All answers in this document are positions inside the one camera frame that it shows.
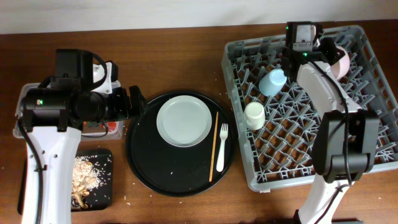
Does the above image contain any black rectangular tray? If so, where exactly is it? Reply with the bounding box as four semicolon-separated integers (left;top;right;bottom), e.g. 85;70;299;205
17;148;114;216

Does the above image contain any light grey plate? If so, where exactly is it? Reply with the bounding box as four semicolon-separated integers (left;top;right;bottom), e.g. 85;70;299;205
156;95;212;147

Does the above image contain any red snack wrapper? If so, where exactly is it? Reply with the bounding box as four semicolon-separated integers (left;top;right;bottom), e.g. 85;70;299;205
106;122;118;132

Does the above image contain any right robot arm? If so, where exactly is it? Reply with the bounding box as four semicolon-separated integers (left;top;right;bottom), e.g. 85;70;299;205
282;38;379;223

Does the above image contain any blue cup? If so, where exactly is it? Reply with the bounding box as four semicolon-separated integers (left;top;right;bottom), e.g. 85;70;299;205
259;68;287;96

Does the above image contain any white plastic fork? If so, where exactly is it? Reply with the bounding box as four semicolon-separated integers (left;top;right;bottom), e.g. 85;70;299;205
216;123;228;172

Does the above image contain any food scraps and rice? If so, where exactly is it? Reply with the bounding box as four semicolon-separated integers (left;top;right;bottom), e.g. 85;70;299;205
71;156;107;210

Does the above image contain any wooden chopstick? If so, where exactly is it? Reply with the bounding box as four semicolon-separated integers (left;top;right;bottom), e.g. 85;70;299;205
208;111;219;183

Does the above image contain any white cup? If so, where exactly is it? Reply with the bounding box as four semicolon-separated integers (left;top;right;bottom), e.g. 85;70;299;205
244;102;266;130

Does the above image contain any pink bowl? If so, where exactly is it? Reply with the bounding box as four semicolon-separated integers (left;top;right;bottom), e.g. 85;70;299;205
330;46;350;81

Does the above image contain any round black serving tray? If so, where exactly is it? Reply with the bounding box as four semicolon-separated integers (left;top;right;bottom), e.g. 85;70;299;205
126;91;238;197

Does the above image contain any clear plastic bin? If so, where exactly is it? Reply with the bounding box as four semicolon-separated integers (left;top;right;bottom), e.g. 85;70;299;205
12;80;125;141

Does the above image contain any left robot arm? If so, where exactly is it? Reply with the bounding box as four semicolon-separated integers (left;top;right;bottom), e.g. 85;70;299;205
17;49;147;223

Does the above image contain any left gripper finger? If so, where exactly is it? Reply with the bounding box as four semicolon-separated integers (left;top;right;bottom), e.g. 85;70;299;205
132;99;147;117
129;85;147;105

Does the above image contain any grey dishwasher rack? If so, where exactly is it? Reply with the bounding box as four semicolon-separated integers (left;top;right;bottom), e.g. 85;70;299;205
221;26;397;193

